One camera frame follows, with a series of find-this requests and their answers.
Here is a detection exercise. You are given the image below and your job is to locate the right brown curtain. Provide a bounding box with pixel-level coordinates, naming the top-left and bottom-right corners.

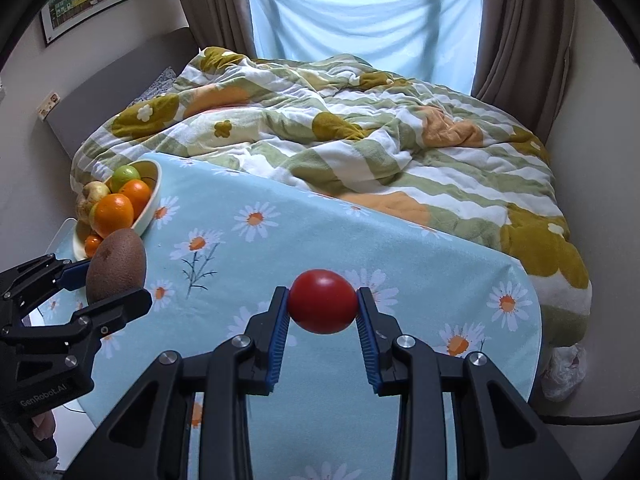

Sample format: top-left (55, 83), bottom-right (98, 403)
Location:
top-left (472, 0), bottom-right (575, 141)

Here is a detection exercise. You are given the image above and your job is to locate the blue daisy tablecloth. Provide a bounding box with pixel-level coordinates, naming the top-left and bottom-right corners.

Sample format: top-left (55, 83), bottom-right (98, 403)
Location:
top-left (79, 154), bottom-right (541, 479)

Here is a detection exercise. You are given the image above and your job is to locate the wall socket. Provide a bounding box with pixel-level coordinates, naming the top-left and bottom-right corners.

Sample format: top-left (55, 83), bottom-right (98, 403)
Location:
top-left (37, 91), bottom-right (61, 120)

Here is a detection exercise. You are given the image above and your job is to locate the left brown curtain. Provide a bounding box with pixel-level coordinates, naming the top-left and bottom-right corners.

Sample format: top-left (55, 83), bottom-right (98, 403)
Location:
top-left (180, 0), bottom-right (256, 58)

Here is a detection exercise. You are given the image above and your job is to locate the grey patterned pillow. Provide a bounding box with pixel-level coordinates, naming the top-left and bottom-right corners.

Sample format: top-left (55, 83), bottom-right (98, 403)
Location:
top-left (129, 67), bottom-right (177, 105)

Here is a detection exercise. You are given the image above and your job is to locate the light blue window sheet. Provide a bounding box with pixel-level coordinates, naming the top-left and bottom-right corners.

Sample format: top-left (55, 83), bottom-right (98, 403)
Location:
top-left (250, 0), bottom-right (483, 93)

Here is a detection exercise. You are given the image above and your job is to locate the large red tomato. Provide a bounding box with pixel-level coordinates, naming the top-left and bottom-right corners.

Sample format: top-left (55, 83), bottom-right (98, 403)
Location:
top-left (288, 269), bottom-right (358, 335)

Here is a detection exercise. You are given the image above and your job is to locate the small green apple in bowl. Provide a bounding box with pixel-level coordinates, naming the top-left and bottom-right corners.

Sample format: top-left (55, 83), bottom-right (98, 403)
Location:
top-left (108, 165), bottom-right (140, 193)

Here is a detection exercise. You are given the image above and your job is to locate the cream fruit bowl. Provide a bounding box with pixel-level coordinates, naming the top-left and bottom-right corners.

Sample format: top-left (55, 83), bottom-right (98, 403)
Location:
top-left (72, 159), bottom-right (162, 261)

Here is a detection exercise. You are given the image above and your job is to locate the person's left hand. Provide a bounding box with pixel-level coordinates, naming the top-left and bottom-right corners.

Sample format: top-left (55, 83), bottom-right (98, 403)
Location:
top-left (32, 411), bottom-right (56, 441)

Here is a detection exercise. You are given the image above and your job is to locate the small orange tangerine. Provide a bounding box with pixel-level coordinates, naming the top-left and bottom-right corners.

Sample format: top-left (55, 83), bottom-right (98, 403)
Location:
top-left (84, 234), bottom-right (103, 258)

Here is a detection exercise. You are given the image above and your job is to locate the large orange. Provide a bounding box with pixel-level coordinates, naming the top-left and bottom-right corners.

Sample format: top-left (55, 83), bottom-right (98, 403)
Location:
top-left (90, 193), bottom-right (134, 238)

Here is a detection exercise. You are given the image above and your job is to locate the brown curtain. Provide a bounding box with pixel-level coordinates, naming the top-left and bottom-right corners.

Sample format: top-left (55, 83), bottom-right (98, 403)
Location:
top-left (472, 0), bottom-right (575, 141)
top-left (180, 0), bottom-right (256, 58)

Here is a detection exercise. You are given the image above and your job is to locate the floral striped duvet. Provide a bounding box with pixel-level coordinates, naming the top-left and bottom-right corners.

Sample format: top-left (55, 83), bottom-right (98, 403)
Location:
top-left (70, 47), bottom-right (592, 347)

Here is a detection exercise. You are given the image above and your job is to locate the white plastic bag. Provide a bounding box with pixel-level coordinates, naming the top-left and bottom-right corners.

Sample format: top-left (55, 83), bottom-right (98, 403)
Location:
top-left (540, 344), bottom-right (588, 402)

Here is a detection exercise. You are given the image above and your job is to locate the brown kiwi fruit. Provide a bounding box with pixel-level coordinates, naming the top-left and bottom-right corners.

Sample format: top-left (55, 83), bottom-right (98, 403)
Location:
top-left (86, 229), bottom-right (146, 304)

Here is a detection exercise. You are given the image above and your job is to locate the grey headboard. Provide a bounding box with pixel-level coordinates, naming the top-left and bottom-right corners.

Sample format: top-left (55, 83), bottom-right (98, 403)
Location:
top-left (46, 27), bottom-right (198, 157)

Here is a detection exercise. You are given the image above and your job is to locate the orange tangerine in bowl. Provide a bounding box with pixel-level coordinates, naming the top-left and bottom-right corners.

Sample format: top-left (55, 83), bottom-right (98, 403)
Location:
top-left (119, 179), bottom-right (152, 220)

